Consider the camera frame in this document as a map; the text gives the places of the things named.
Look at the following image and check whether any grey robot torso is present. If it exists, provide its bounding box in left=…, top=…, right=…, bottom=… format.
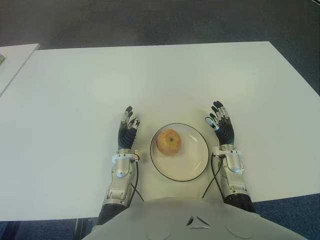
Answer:
left=82, top=196, right=320, bottom=240

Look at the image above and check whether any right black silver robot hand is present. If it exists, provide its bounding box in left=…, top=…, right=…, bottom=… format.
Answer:
left=204, top=100, right=236, bottom=148

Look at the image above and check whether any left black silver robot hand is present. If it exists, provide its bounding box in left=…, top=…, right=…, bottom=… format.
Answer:
left=116, top=105, right=141, bottom=151

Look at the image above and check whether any grey table frame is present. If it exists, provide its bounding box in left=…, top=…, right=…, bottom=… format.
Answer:
left=73, top=216, right=101, bottom=240

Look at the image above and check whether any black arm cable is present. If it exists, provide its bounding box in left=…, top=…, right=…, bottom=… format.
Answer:
left=201, top=151, right=225, bottom=201
left=129, top=159, right=146, bottom=203

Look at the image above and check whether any yellow red apple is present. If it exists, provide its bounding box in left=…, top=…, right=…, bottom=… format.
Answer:
left=156, top=128, right=182, bottom=157

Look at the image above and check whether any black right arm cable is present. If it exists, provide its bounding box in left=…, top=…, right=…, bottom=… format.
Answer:
left=201, top=151, right=225, bottom=201

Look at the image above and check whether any white plate with black rim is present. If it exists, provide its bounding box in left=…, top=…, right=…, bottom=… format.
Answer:
left=149, top=122, right=211, bottom=182

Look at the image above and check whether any white side table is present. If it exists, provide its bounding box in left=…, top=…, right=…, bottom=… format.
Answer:
left=0, top=43, right=41, bottom=98

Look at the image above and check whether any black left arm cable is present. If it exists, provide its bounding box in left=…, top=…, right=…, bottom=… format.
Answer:
left=129, top=159, right=146, bottom=203

